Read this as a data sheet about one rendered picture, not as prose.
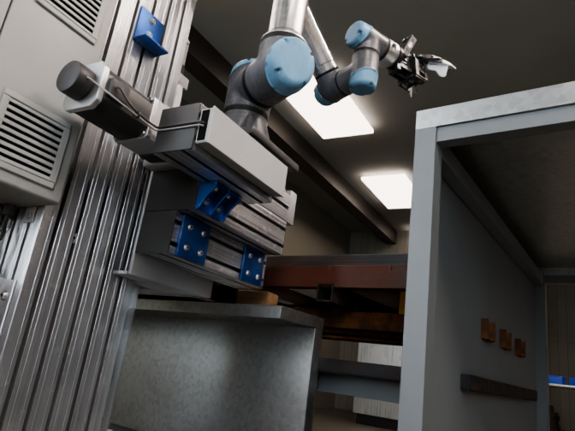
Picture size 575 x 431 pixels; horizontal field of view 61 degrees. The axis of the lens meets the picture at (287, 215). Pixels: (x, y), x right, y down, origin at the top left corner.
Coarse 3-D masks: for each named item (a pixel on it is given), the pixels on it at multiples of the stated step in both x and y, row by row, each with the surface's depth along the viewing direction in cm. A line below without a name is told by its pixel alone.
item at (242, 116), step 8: (232, 104) 121; (240, 104) 120; (224, 112) 122; (232, 112) 120; (240, 112) 119; (248, 112) 120; (256, 112) 120; (264, 112) 123; (232, 120) 118; (240, 120) 118; (248, 120) 119; (256, 120) 120; (264, 120) 122; (264, 128) 121
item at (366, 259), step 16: (288, 256) 151; (304, 256) 147; (320, 256) 144; (336, 256) 141; (352, 256) 138; (368, 256) 135; (384, 256) 132; (400, 256) 130; (240, 288) 227; (272, 288) 183; (288, 304) 223; (304, 304) 216; (320, 304) 209; (384, 304) 185
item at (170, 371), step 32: (160, 320) 161; (192, 320) 153; (128, 352) 165; (160, 352) 157; (192, 352) 149; (224, 352) 142; (256, 352) 136; (288, 352) 130; (128, 384) 160; (160, 384) 152; (192, 384) 145; (224, 384) 138; (256, 384) 133; (288, 384) 127; (128, 416) 156; (160, 416) 148; (192, 416) 141; (224, 416) 135; (256, 416) 129; (288, 416) 124
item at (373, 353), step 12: (360, 348) 644; (372, 348) 636; (384, 348) 629; (396, 348) 622; (360, 360) 639; (372, 360) 631; (384, 360) 624; (396, 360) 617; (360, 408) 619; (372, 408) 612; (384, 408) 606; (396, 408) 599; (360, 420) 618; (372, 420) 612; (384, 420) 605; (396, 420) 598
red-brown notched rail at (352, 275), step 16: (272, 272) 147; (288, 272) 143; (304, 272) 140; (320, 272) 137; (336, 272) 134; (352, 272) 131; (368, 272) 129; (384, 272) 126; (400, 272) 124; (288, 288) 146; (304, 288) 142; (352, 288) 132; (368, 288) 128; (384, 288) 125; (400, 288) 122
